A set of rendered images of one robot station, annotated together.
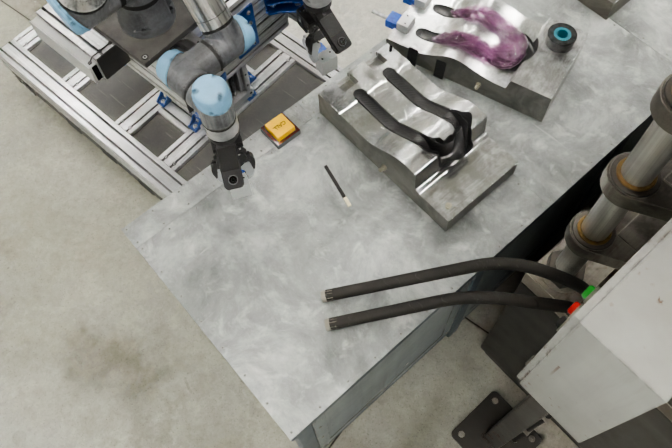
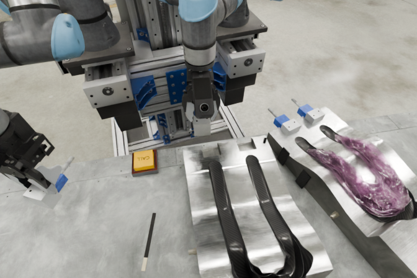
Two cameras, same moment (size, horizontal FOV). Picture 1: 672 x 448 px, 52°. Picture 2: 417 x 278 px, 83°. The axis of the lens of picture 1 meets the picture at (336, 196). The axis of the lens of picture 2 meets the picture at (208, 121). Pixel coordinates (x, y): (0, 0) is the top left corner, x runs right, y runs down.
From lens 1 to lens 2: 1.24 m
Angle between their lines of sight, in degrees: 20
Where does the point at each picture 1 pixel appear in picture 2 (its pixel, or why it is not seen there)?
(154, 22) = (87, 38)
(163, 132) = (141, 132)
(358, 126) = (193, 195)
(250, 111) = (188, 143)
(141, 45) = not seen: hidden behind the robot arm
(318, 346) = not seen: outside the picture
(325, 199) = (129, 247)
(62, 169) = (99, 128)
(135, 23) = not seen: hidden behind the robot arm
